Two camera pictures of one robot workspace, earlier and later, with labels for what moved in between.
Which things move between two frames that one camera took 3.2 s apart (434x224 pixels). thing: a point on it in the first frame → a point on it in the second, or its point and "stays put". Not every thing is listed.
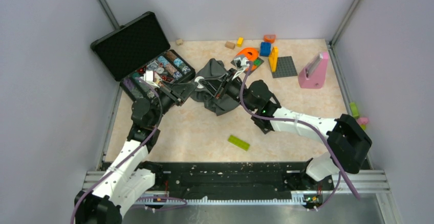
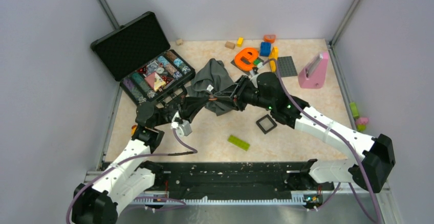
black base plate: (185, 180) stays put
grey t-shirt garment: (220, 105) stays put
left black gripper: (178, 92) → (190, 106)
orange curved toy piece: (270, 38) stays put
